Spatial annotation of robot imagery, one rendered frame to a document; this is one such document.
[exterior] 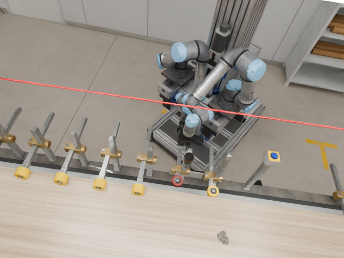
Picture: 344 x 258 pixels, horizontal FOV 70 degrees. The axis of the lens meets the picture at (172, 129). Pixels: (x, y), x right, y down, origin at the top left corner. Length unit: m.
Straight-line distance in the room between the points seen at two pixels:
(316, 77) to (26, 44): 4.34
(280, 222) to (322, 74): 3.00
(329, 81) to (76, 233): 3.85
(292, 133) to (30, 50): 3.85
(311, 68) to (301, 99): 0.61
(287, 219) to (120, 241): 1.08
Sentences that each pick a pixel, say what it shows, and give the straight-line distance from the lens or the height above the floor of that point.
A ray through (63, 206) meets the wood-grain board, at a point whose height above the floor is 0.90.
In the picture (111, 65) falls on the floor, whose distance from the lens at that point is 3.81.
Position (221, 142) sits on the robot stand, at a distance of 2.81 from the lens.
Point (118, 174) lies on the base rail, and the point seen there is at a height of 0.69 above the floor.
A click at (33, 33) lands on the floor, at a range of 4.65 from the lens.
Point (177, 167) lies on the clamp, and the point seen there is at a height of 0.87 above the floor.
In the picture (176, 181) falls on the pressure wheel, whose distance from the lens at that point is 1.73.
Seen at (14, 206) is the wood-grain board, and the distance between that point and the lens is 1.84.
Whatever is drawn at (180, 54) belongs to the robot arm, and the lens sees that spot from 1.56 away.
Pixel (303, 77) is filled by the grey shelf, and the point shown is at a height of 0.14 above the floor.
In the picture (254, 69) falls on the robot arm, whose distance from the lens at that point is 1.43.
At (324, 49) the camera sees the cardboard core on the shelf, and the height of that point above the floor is 0.59.
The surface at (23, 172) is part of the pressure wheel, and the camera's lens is 1.83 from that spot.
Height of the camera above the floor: 2.49
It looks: 55 degrees down
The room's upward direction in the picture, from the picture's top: 9 degrees clockwise
